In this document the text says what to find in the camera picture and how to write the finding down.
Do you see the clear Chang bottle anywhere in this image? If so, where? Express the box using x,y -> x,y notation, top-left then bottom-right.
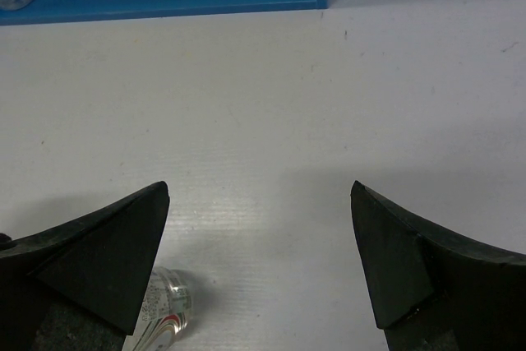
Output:
122,266 -> 193,351

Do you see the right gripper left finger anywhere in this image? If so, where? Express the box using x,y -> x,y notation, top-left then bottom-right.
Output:
1,181 -> 170,350

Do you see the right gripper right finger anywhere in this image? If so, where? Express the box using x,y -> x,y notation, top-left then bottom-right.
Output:
350,182 -> 525,350

